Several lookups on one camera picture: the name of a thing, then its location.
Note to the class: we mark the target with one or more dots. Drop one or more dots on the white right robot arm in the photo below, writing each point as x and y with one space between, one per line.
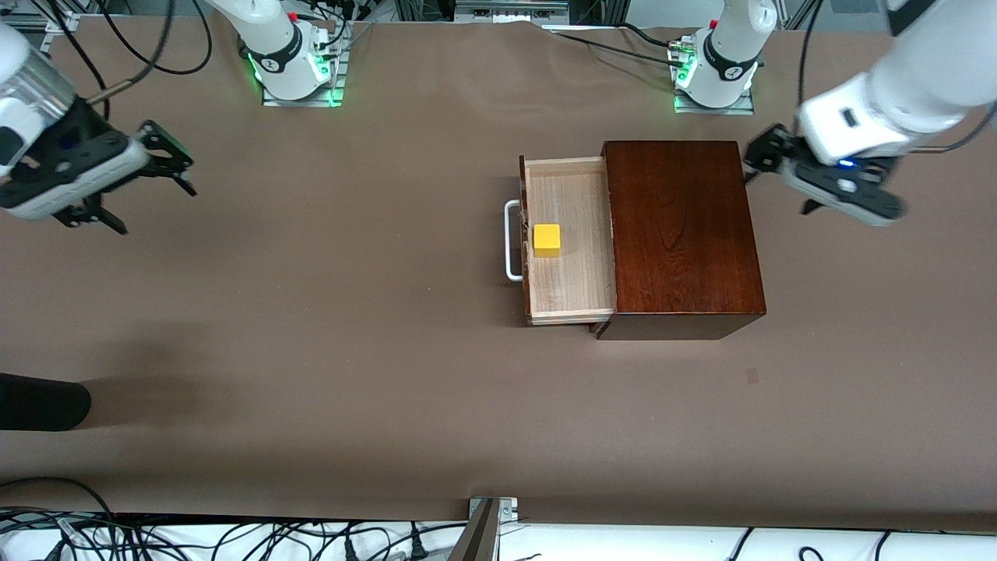
276 39

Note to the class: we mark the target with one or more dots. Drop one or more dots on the silver equipment box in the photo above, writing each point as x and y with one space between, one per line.
510 9

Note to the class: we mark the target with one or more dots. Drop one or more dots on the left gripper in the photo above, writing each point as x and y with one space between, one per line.
776 151

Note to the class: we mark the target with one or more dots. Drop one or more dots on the dark aluminium profile post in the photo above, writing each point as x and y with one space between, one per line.
477 541

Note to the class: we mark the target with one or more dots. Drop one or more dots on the black cylindrical object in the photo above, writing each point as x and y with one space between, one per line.
39 401

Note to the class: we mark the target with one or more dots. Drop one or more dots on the brown paper table cover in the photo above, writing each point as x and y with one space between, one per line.
389 389

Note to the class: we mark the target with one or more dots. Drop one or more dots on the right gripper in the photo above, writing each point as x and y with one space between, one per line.
78 132

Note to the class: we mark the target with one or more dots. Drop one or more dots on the aluminium frame rail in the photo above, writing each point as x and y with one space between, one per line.
53 39

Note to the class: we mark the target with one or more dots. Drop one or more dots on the dark brown wooden cabinet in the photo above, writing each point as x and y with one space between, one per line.
685 234

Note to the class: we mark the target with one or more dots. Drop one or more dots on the yellow cube block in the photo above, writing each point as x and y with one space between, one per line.
547 240

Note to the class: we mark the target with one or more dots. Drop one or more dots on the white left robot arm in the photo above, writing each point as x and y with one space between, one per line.
935 70

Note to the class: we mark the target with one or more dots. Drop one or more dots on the silver metal bracket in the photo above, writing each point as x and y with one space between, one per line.
506 508

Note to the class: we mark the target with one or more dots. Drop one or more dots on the grey frame strut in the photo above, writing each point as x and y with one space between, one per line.
790 15

